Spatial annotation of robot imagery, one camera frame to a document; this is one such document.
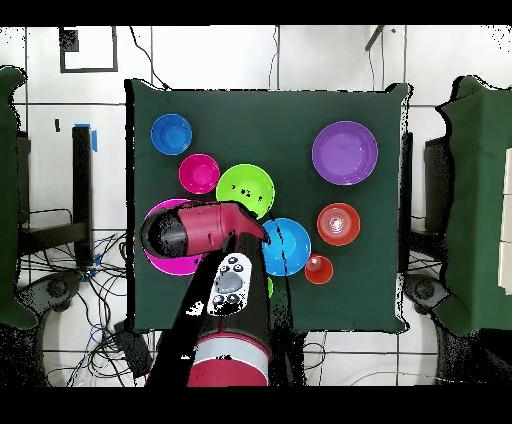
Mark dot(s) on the large pink bowl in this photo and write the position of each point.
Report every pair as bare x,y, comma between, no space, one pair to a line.
176,266

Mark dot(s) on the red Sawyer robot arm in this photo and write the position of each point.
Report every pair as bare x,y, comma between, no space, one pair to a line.
204,232

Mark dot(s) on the green bowl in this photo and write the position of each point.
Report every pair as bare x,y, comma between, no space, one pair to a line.
244,184

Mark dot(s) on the large light blue bowl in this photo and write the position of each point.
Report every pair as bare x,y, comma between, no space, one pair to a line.
298,248

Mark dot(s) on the red bowl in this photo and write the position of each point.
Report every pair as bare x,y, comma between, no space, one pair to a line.
199,174

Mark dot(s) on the green cup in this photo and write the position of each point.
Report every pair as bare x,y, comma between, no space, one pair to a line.
270,287

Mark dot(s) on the dark green tablecloth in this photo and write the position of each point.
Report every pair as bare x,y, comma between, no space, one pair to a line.
260,132

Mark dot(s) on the orange bowl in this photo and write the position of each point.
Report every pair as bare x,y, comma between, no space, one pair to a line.
338,224

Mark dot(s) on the orange cup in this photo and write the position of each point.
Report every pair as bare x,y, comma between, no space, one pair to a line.
318,272

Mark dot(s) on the purple bowl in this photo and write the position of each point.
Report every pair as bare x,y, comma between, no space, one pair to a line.
344,153

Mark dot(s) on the small dark blue bowl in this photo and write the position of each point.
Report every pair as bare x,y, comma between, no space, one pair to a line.
171,134

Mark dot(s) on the black floor stand base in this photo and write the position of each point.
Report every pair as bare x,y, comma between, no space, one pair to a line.
56,288
424,290

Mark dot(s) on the black power brick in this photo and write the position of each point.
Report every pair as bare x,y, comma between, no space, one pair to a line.
132,350

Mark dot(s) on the green cloth side table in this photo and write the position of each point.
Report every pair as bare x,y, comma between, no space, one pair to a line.
480,160
8,200

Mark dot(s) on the white box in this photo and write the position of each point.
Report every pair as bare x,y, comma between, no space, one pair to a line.
507,220

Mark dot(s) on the black metal stand frame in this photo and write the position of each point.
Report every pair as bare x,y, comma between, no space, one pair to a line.
82,180

